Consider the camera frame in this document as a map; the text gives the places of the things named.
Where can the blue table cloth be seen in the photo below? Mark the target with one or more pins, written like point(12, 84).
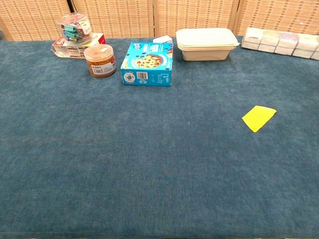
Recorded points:
point(149, 149)

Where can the blue cookie box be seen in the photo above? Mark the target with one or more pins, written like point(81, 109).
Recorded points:
point(148, 65)

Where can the small white box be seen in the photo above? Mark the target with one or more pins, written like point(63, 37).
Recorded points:
point(163, 39)

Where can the orange rubber band jar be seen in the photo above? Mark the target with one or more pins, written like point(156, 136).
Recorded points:
point(100, 62)

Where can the beige lidded food container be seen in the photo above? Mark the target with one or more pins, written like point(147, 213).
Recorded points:
point(205, 43)

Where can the woven folding screen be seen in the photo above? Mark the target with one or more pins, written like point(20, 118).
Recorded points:
point(159, 17)

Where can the red and white carton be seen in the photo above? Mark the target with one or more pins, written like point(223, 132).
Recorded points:
point(72, 48)

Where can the clear binder clip jar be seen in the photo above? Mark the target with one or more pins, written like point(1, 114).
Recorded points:
point(74, 28)

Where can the wrapped tissue pack bundle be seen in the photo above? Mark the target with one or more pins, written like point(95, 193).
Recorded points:
point(281, 42)

